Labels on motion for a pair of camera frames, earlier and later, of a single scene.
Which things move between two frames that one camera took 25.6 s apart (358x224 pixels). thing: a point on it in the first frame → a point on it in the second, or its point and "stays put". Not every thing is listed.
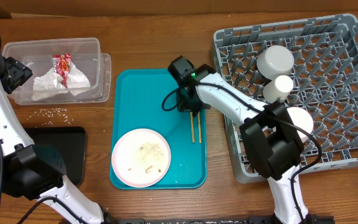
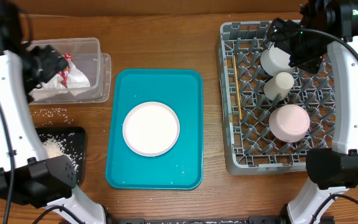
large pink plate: [141, 158] → [151, 129]
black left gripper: [19, 73] → [53, 63]
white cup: [279, 88] stays put
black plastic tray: [71, 141] stays put
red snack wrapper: [61, 64] stays put
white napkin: [47, 85] stays put
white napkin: [78, 81] stays put
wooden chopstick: [192, 127] → [237, 88]
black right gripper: [184, 105] → [311, 62]
